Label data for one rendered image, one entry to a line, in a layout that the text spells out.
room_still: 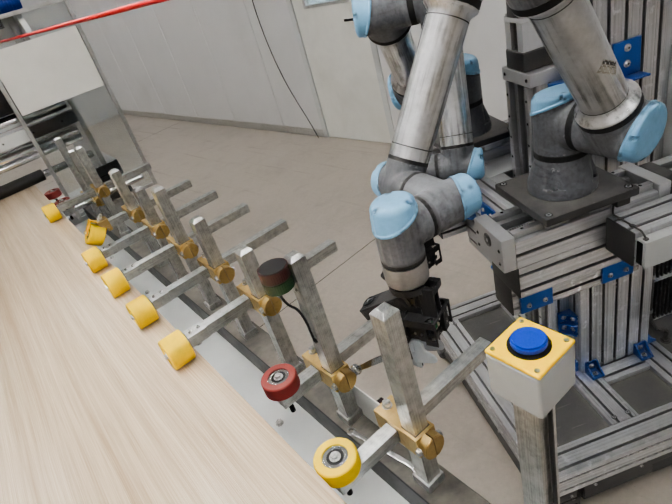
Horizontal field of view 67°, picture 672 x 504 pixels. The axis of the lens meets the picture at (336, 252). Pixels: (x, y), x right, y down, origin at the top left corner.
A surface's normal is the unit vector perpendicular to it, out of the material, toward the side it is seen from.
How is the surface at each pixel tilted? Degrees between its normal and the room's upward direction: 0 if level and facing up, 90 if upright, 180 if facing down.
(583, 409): 0
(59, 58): 90
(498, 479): 0
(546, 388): 90
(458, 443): 0
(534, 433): 90
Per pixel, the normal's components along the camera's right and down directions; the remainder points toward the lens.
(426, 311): -0.50, 0.57
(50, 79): 0.62, 0.27
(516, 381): -0.75, 0.50
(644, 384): -0.25, -0.82
